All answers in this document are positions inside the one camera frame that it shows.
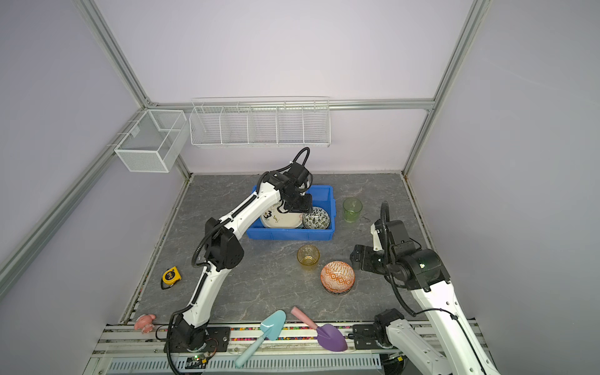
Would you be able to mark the pink object at base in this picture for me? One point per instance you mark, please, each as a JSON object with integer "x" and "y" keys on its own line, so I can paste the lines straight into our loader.
{"x": 145, "y": 323}

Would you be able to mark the white wire wall rack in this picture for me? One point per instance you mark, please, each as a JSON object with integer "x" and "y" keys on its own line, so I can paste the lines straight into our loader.
{"x": 220, "y": 122}

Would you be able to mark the blue plastic bin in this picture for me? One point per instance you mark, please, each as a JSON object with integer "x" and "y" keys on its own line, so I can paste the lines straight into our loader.
{"x": 323, "y": 197}

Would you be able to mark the yellow glass cup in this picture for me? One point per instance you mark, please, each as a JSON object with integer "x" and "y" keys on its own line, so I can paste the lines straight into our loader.
{"x": 308, "y": 256}

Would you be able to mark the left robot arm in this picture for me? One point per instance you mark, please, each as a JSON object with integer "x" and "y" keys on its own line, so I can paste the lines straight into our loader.
{"x": 220, "y": 249}

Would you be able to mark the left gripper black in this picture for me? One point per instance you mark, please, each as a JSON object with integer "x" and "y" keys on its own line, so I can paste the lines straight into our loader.
{"x": 306, "y": 208}

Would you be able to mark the purple toy shovel pink handle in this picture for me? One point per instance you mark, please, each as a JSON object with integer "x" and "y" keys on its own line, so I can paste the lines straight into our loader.
{"x": 328, "y": 336}

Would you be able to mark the light blue toy shovel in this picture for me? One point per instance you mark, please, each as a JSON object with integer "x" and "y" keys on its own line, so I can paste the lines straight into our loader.
{"x": 271, "y": 328}

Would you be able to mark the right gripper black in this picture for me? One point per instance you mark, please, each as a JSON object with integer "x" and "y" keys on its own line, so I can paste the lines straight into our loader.
{"x": 367, "y": 263}

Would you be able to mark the green glass cup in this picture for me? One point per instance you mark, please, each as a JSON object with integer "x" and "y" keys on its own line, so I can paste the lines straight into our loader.
{"x": 352, "y": 209}

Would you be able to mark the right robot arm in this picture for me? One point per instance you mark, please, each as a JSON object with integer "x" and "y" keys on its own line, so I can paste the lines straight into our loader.
{"x": 430, "y": 327}

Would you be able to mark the yellow tape measure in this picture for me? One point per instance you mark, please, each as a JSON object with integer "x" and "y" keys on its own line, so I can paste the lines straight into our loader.
{"x": 169, "y": 278}

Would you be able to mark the red patterned bowl underneath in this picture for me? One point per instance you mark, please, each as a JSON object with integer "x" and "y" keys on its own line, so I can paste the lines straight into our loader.
{"x": 337, "y": 275}

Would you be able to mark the white mesh wall basket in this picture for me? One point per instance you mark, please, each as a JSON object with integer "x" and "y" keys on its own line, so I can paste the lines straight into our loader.
{"x": 155, "y": 141}

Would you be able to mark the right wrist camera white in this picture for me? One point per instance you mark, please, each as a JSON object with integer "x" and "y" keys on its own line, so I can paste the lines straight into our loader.
{"x": 375, "y": 230}

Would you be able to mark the green leaf bowl bottom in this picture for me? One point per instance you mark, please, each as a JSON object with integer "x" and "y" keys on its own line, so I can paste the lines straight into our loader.
{"x": 338, "y": 292}

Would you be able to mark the black white leaf bowl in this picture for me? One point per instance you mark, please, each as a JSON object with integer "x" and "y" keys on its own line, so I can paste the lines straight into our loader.
{"x": 317, "y": 219}

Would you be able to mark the cream floral plate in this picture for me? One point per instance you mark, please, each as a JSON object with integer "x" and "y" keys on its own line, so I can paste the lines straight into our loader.
{"x": 274, "y": 219}

